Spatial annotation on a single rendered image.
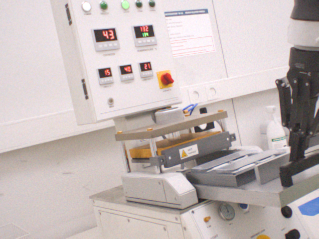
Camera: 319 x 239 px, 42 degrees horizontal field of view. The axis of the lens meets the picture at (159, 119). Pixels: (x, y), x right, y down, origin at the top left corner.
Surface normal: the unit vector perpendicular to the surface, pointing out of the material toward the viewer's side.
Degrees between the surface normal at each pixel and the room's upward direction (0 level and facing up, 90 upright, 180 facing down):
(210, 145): 90
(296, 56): 88
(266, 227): 65
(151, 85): 90
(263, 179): 90
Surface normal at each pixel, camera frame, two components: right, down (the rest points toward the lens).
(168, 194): -0.79, 0.20
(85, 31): 0.58, -0.07
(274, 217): 0.44, -0.48
